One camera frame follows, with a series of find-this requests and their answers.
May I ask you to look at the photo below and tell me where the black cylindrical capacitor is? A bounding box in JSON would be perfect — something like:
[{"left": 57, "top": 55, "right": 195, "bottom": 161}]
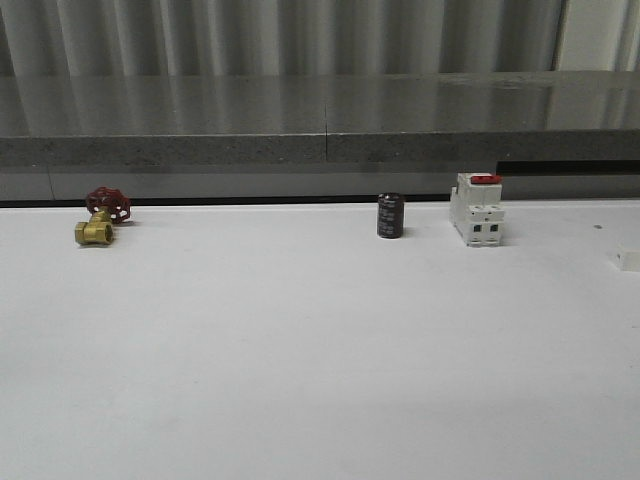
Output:
[{"left": 376, "top": 192, "right": 405, "bottom": 239}]

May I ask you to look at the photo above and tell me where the brass valve red handwheel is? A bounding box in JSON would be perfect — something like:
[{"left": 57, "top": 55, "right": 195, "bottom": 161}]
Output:
[{"left": 74, "top": 186, "right": 131, "bottom": 246}]

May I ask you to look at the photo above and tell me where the white half clamp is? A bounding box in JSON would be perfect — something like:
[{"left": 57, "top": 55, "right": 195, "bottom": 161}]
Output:
[{"left": 609, "top": 246, "right": 640, "bottom": 272}]

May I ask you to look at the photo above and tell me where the white circuit breaker red switch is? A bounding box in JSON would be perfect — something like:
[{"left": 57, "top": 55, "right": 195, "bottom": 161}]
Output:
[{"left": 449, "top": 173, "right": 505, "bottom": 247}]

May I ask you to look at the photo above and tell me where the grey stone counter ledge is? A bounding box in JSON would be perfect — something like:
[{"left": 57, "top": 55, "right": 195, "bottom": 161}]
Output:
[{"left": 1, "top": 72, "right": 639, "bottom": 203}]

